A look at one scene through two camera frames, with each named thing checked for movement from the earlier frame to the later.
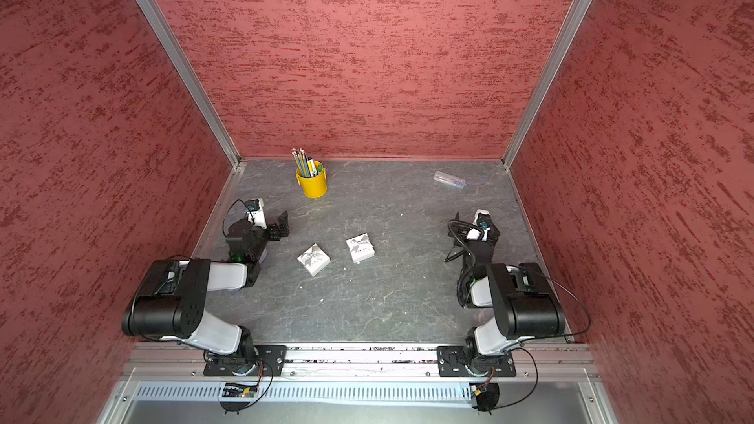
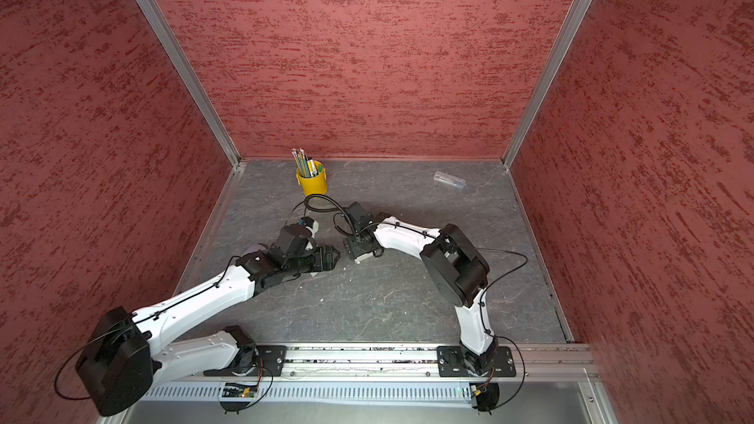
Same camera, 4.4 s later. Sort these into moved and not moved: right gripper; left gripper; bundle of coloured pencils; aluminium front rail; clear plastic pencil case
Moved: right gripper; left gripper
Not moved: clear plastic pencil case; bundle of coloured pencils; aluminium front rail
